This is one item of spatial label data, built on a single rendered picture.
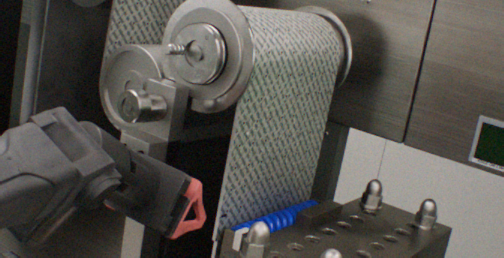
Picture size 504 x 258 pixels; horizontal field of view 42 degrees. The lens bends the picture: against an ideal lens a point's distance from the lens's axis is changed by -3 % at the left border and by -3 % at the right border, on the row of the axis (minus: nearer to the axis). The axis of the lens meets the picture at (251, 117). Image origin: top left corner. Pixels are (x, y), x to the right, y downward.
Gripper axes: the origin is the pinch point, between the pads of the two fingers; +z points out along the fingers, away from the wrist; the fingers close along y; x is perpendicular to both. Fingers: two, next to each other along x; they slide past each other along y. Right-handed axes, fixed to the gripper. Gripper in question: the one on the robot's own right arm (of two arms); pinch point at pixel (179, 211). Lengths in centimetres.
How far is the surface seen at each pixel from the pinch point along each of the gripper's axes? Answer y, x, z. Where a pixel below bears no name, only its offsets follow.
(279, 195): 0.0, 9.0, 20.1
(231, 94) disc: -1.2, 15.3, 0.0
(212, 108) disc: -3.6, 13.2, 1.2
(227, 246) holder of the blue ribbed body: 1.7, -1.0, 10.6
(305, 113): 0.0, 20.7, 16.6
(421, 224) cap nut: 16.2, 15.3, 35.6
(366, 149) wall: -95, 86, 266
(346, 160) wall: -105, 78, 270
